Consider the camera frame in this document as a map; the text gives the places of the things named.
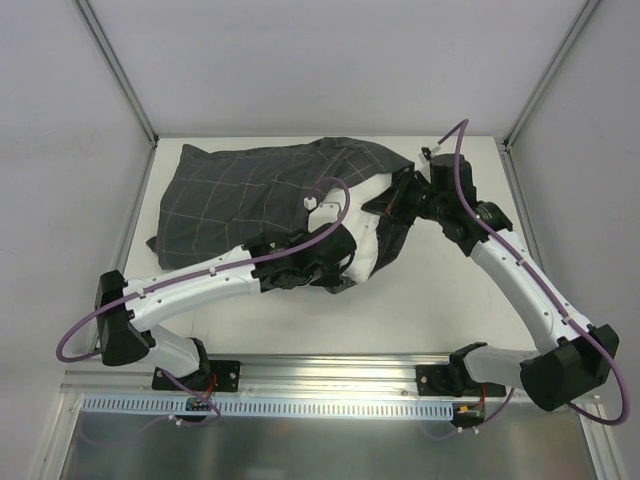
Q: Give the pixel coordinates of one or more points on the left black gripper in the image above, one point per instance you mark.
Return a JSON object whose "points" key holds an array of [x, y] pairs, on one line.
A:
{"points": [[333, 255]]}

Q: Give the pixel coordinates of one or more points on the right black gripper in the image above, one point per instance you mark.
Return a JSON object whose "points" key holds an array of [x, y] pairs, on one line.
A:
{"points": [[404, 191]]}

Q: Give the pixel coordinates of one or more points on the white pillow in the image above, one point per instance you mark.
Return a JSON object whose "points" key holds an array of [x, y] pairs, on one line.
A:
{"points": [[362, 225]]}

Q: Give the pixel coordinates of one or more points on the dark grey checked pillowcase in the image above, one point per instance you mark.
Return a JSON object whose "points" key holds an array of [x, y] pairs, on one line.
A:
{"points": [[218, 200]]}

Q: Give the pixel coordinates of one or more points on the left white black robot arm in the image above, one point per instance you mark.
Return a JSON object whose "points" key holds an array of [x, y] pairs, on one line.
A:
{"points": [[131, 311]]}

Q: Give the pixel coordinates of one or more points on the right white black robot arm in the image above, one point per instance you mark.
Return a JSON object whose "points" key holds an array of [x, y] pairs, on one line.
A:
{"points": [[570, 357]]}

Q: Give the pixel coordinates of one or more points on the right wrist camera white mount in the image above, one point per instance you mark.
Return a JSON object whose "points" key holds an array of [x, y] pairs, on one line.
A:
{"points": [[427, 153]]}

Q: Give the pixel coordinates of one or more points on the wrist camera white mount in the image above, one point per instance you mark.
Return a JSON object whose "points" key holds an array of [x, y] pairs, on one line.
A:
{"points": [[427, 153], [321, 213]]}

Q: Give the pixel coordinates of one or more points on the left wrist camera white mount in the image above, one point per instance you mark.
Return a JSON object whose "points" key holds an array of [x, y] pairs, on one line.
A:
{"points": [[321, 213]]}

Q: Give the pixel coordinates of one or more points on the right aluminium frame post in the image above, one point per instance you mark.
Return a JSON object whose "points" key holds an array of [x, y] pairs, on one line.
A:
{"points": [[579, 24]]}

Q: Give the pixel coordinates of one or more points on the aluminium frame post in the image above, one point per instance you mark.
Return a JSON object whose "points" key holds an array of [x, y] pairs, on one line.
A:
{"points": [[579, 24], [108, 53]]}

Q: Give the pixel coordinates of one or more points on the aluminium mounting rail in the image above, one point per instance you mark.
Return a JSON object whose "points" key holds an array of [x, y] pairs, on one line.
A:
{"points": [[353, 377]]}

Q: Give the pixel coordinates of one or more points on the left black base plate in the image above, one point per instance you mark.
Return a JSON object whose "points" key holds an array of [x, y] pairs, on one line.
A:
{"points": [[219, 376]]}

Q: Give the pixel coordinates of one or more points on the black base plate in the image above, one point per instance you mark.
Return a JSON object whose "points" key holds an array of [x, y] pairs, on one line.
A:
{"points": [[435, 380], [219, 376]]}

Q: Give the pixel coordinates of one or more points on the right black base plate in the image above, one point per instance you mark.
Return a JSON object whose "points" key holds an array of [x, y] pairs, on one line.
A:
{"points": [[435, 380]]}

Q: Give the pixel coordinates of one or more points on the white slotted cable duct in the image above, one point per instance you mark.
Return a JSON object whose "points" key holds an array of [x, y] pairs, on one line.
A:
{"points": [[178, 405]]}

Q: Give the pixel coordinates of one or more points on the left aluminium frame post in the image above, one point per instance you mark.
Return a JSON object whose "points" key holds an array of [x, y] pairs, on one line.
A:
{"points": [[108, 53]]}

